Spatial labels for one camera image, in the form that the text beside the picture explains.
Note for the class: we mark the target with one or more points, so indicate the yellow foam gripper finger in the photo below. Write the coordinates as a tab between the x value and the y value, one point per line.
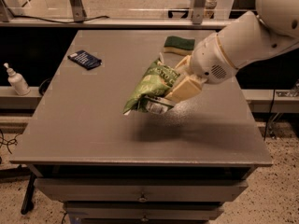
184	65
187	88

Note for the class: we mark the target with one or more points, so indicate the green jalapeno chip bag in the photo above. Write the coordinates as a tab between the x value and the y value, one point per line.
148	95

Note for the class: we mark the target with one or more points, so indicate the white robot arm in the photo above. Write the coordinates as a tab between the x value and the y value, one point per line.
266	33

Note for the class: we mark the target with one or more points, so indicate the blue rxbar blueberry bar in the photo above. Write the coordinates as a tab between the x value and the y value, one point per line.
85	59

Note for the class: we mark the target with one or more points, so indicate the green and yellow sponge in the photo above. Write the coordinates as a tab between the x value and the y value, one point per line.
179	45

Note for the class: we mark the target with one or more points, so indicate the grey drawer cabinet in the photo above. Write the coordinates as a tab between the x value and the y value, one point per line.
78	220

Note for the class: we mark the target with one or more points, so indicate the white pump bottle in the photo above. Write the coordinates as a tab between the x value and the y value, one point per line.
17	81

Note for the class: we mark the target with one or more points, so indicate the drawer with knob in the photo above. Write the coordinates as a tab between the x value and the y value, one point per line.
137	190
144	211

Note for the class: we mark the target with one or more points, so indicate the top drawer with knob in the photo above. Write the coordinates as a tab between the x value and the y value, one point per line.
137	190

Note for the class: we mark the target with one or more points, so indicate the black table leg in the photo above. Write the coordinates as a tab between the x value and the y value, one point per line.
27	204

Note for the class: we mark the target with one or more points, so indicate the right metal frame bracket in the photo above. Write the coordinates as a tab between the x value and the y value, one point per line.
198	8

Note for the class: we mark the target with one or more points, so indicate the metal frame bracket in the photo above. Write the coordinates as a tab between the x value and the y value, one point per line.
198	8
78	11

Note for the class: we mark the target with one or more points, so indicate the left metal frame bracket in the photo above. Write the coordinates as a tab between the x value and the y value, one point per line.
78	11

